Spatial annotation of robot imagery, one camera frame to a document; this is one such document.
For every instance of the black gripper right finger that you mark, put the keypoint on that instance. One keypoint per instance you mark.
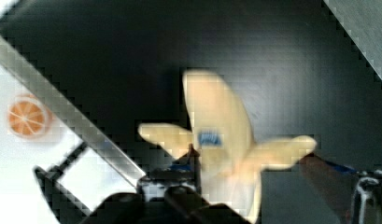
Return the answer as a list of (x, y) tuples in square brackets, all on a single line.
[(354, 196)]

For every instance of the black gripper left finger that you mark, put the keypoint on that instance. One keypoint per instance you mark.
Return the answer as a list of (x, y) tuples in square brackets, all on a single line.
[(166, 196)]

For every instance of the orange slice toy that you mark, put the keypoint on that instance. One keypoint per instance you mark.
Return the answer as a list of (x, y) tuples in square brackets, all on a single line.
[(27, 117)]

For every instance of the peeled plush banana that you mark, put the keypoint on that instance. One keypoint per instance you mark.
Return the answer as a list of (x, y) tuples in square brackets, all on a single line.
[(231, 161)]

